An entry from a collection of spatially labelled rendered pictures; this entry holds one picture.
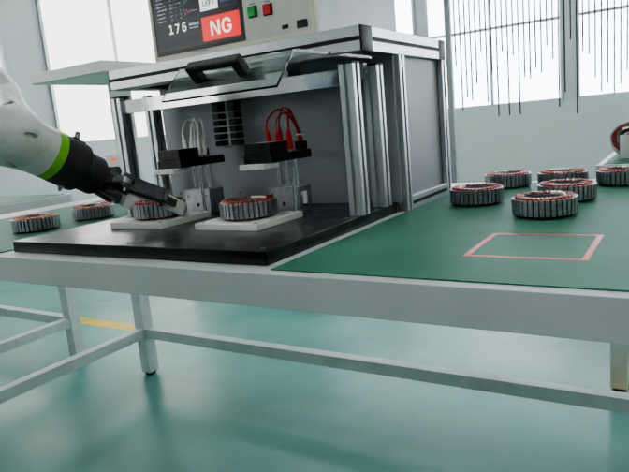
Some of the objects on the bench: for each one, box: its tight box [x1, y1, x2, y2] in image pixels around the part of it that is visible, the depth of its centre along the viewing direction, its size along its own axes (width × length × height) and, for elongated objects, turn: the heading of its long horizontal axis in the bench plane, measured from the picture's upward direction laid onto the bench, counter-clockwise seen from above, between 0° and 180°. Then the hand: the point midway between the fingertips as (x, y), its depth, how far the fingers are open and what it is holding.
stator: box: [537, 179, 597, 202], centre depth 122 cm, size 11×11×4 cm
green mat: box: [271, 181, 629, 292], centre depth 108 cm, size 94×61×1 cm, turn 174°
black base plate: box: [13, 202, 397, 266], centre depth 125 cm, size 47×64×2 cm
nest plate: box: [110, 211, 211, 229], centre depth 129 cm, size 15×15×1 cm
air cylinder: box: [269, 184, 312, 212], centre depth 128 cm, size 5×8×6 cm
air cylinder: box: [185, 186, 225, 213], centre depth 141 cm, size 5×8×6 cm
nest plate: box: [195, 211, 303, 231], centre depth 117 cm, size 15×15×1 cm
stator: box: [10, 213, 61, 233], centre depth 151 cm, size 11×11×4 cm
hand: (158, 206), depth 129 cm, fingers closed on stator, 11 cm apart
